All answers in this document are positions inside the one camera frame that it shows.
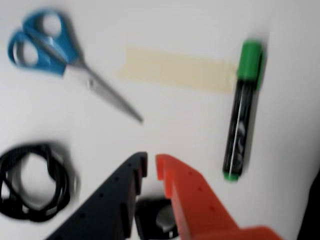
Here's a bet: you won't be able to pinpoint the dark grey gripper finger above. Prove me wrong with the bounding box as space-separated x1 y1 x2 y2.
45 150 149 240

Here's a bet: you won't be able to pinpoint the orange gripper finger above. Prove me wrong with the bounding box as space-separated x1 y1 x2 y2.
155 153 284 240

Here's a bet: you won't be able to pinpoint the green capped black marker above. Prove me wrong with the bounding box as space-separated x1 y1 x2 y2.
222 39 265 184

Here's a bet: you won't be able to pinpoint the black fabric bag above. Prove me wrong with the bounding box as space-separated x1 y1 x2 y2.
296 174 320 240

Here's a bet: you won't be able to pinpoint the long beige masking tape strip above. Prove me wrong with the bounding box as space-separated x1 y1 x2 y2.
115 45 239 95

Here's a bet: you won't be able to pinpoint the black ring shaped clip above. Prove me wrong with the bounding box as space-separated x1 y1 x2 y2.
134 195 180 240

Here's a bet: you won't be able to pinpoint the coiled black USB cable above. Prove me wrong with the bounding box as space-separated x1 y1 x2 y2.
0 141 81 223

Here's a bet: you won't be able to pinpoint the blue handled scissors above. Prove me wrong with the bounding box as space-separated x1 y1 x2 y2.
6 8 145 124

